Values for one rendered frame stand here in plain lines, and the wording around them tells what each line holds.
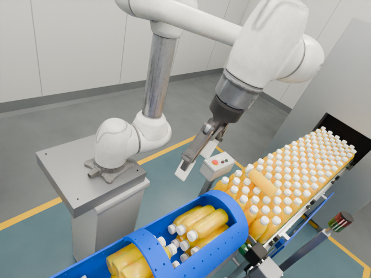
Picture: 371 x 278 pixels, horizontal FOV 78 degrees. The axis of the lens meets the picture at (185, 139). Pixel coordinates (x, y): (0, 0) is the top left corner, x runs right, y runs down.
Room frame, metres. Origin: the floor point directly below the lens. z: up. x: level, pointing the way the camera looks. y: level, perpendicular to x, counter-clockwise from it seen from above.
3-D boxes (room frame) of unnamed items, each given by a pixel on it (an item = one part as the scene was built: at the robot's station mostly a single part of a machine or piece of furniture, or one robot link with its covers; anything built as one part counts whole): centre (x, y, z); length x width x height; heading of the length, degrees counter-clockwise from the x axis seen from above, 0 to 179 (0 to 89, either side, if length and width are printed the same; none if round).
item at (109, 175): (0.77, 0.33, 1.10); 0.22 x 0.18 x 0.06; 160
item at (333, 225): (0.84, -0.87, 1.18); 0.06 x 0.06 x 0.05
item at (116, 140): (0.80, 0.32, 1.24); 0.18 x 0.16 x 0.22; 138
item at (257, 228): (0.78, -0.52, 0.99); 0.07 x 0.07 x 0.19
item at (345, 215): (0.84, -0.87, 1.18); 0.06 x 0.06 x 0.16
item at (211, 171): (1.11, -0.25, 1.05); 0.20 x 0.10 x 0.10; 141
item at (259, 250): (0.67, -0.53, 0.95); 0.10 x 0.07 x 0.10; 51
